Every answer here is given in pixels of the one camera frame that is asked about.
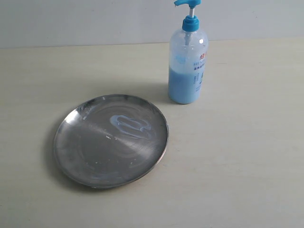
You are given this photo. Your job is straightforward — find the blue lotion pump bottle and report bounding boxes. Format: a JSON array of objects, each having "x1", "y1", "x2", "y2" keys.
[{"x1": 168, "y1": 0, "x2": 209, "y2": 105}]

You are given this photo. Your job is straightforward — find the blue soap blob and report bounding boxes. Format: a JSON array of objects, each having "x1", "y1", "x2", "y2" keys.
[{"x1": 110, "y1": 115, "x2": 155, "y2": 140}]

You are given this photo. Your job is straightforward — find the round stainless steel plate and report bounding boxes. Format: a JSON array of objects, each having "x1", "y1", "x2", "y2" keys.
[{"x1": 53, "y1": 94, "x2": 169, "y2": 189}]

